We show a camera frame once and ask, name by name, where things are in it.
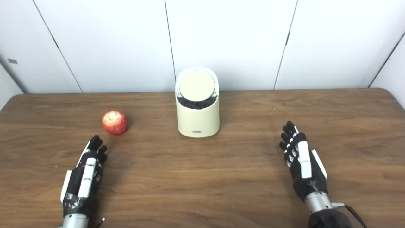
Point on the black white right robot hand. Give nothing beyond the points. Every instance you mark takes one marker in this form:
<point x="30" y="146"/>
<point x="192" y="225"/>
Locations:
<point x="305" y="164"/>

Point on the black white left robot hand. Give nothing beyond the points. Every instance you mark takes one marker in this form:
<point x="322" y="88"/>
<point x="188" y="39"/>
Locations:
<point x="83" y="180"/>

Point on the red apple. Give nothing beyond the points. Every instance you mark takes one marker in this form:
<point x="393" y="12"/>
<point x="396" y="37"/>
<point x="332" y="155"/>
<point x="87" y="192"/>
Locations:
<point x="114" y="123"/>

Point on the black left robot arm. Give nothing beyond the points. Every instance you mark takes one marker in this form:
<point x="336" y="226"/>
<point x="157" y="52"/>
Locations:
<point x="75" y="222"/>

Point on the cream-colored bin body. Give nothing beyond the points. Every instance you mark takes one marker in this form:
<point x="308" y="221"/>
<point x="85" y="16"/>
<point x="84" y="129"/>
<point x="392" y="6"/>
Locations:
<point x="197" y="122"/>

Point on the black bin liner bag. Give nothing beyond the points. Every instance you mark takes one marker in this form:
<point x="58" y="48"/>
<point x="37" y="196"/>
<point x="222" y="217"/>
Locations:
<point x="196" y="104"/>

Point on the small grey wall label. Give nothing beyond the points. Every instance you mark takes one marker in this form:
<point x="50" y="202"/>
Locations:
<point x="12" y="61"/>

